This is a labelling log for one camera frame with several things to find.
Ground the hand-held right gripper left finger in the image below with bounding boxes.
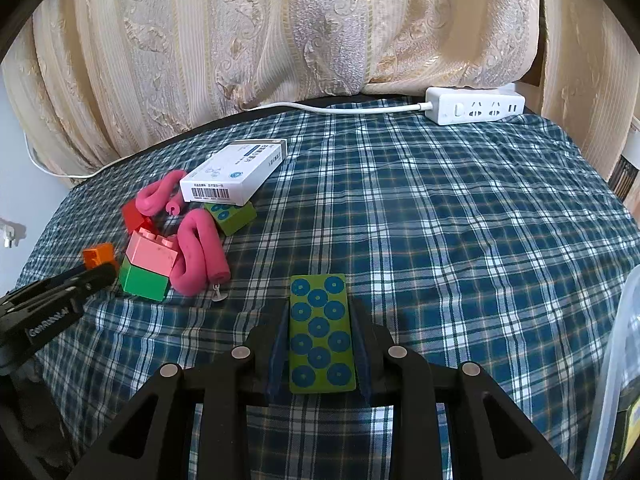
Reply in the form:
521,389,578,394
65,302,291,480

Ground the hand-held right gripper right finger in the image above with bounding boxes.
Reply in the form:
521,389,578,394
348,297,576,480

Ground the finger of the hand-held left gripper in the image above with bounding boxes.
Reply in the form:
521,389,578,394
14,262,119,311

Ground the orange toy block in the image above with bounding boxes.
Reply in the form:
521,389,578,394
82,243,118,270

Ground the green card with blue dots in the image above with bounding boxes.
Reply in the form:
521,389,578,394
289,274,357,395

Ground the green toy block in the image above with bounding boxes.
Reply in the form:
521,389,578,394
118,257,173,302

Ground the pink toy block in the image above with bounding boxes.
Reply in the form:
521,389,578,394
125,227,180,277

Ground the red toy block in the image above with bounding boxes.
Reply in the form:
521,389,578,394
122,203,161,236

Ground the pink foam hair curler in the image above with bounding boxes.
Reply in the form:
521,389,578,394
170,209,231,296
136,170,188,216

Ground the clear plastic container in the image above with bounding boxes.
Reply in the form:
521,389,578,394
580,260,640,480

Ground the green block with blue dots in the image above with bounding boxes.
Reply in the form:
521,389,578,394
205,201,258,237

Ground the white cardboard box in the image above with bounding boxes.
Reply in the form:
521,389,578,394
179,139,288,207

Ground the white power strip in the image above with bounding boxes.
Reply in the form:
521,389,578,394
425,85,526,126

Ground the beige patterned curtain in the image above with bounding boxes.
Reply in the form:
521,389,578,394
542,0,640,181
2,0,543,181

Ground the white wall plug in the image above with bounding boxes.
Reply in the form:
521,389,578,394
0,217,26,250

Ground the white power strip cable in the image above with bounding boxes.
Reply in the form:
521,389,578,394
22,100,436,182

